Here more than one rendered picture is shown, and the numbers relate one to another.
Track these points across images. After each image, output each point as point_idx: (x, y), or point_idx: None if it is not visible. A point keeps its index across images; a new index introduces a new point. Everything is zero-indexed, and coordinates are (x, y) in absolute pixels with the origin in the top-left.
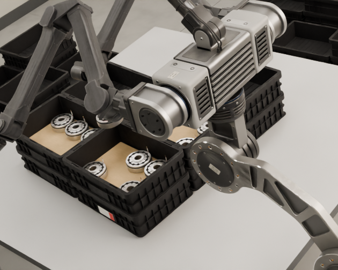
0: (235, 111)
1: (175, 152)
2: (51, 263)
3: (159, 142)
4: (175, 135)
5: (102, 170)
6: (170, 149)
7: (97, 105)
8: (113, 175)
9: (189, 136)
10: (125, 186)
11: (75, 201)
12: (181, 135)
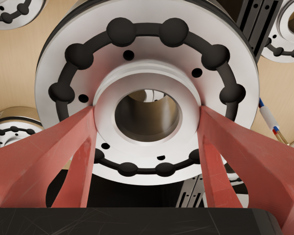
0: None
1: (169, 206)
2: None
3: (183, 180)
4: (289, 91)
5: (13, 15)
6: (172, 202)
7: None
8: (47, 37)
9: (290, 125)
10: (20, 133)
11: None
12: (290, 107)
